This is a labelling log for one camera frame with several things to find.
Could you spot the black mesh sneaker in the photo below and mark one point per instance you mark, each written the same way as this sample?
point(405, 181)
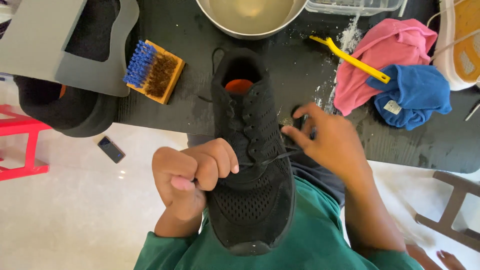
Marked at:
point(251, 210)
point(56, 112)

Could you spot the person's right hand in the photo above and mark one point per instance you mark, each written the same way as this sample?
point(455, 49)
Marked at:
point(333, 146)

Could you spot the black phone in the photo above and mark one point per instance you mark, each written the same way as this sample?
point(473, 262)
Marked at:
point(111, 149)

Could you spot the person's left hand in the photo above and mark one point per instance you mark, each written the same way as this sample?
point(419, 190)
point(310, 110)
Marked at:
point(180, 202)

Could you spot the orange shoe insole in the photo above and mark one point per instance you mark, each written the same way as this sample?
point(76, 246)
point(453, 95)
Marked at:
point(238, 86)

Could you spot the brown plastic stool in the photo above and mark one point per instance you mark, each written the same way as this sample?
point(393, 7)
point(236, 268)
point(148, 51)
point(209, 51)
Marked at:
point(450, 210)

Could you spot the pink cloth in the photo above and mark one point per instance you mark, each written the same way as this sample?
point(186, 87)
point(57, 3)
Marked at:
point(386, 45)

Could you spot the person's bare foot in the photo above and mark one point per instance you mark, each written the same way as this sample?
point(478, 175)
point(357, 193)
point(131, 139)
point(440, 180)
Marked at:
point(450, 261)

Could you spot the black shoelace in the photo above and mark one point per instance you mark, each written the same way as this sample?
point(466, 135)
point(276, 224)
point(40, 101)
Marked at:
point(273, 159)

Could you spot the silver metal tool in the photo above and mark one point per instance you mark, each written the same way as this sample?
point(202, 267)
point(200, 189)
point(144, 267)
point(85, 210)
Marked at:
point(473, 110)

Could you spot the clear plastic container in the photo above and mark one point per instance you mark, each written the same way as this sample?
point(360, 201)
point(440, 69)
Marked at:
point(352, 6)

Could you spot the metal bowl of water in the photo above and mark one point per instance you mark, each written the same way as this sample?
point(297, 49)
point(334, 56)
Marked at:
point(251, 15)

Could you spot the red plastic stool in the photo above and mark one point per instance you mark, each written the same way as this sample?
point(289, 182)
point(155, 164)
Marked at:
point(18, 127)

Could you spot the blue cloth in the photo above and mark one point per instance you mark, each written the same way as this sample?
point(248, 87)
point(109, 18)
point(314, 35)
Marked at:
point(416, 93)

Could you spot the green shirt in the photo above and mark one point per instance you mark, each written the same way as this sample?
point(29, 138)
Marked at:
point(318, 240)

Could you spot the metal spring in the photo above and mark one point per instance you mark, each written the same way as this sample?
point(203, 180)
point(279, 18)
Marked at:
point(402, 7)

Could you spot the wooden brush blue brass bristles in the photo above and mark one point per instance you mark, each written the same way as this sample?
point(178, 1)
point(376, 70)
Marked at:
point(155, 71)

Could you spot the yellow plastic brush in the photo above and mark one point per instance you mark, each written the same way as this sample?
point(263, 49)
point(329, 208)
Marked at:
point(352, 60)

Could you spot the white and yellow sneaker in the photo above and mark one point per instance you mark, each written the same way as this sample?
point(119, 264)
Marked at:
point(459, 45)

